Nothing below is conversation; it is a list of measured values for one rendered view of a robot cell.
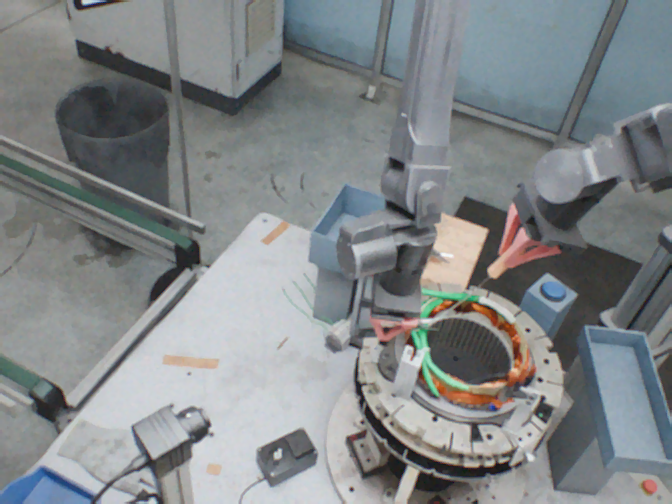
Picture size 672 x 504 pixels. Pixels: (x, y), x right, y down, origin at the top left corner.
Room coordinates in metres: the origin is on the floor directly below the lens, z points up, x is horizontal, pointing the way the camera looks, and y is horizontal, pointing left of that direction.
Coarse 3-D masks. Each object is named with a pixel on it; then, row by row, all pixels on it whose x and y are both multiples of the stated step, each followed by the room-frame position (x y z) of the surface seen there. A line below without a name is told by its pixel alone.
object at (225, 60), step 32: (160, 0) 2.84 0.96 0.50; (192, 0) 2.77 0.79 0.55; (224, 0) 2.71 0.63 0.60; (256, 0) 2.87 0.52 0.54; (96, 32) 2.99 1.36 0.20; (128, 32) 2.92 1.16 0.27; (160, 32) 2.84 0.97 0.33; (192, 32) 2.78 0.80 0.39; (224, 32) 2.71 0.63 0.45; (256, 32) 2.87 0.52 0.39; (128, 64) 2.94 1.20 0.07; (160, 64) 2.85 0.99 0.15; (192, 64) 2.78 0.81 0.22; (224, 64) 2.72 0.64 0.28; (256, 64) 2.90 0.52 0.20; (192, 96) 2.80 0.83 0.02; (224, 96) 2.73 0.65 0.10
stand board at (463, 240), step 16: (448, 224) 0.96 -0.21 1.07; (464, 224) 0.97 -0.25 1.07; (448, 240) 0.92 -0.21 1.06; (464, 240) 0.93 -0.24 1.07; (480, 240) 0.93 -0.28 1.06; (448, 256) 0.88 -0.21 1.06; (464, 256) 0.88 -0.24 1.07; (432, 272) 0.83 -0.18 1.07; (448, 272) 0.83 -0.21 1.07; (464, 272) 0.84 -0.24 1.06; (464, 288) 0.80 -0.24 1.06
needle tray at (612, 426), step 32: (608, 352) 0.73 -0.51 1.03; (640, 352) 0.73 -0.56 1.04; (608, 384) 0.66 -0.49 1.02; (640, 384) 0.67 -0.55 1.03; (576, 416) 0.65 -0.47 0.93; (608, 416) 0.60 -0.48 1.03; (640, 416) 0.61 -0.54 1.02; (576, 448) 0.60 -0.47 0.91; (608, 448) 0.52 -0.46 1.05; (640, 448) 0.55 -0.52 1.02; (576, 480) 0.58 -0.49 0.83; (608, 480) 0.58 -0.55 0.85
